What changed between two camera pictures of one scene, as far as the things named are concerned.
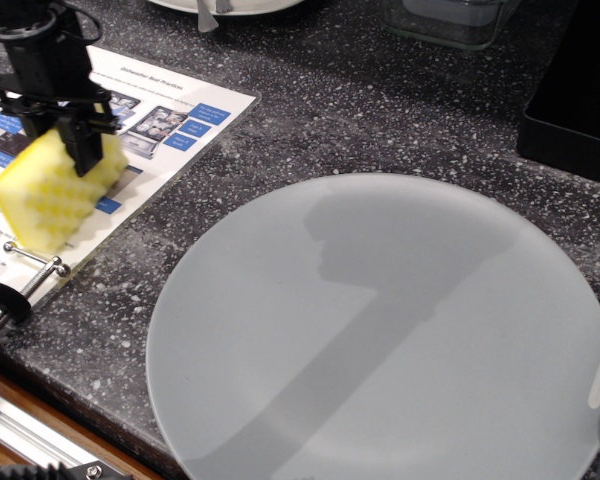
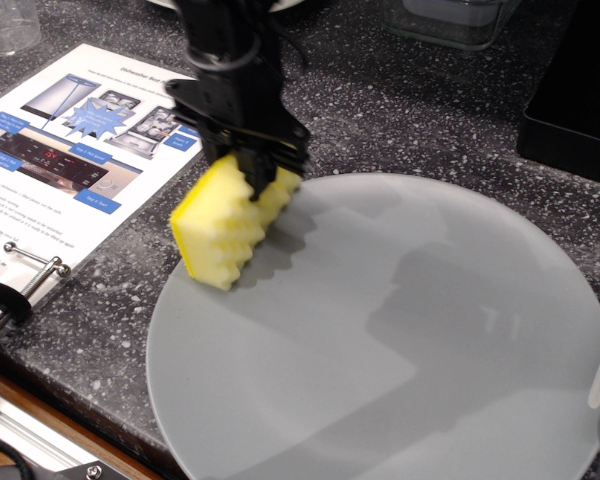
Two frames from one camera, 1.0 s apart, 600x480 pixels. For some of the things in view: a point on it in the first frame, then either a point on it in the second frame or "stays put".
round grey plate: [374, 327] stays put
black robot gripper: [50, 77] → [239, 102]
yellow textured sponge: [43, 195] → [217, 221]
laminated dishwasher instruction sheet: [170, 122] stays put
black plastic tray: [571, 122] stays put
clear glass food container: [470, 24] stays put
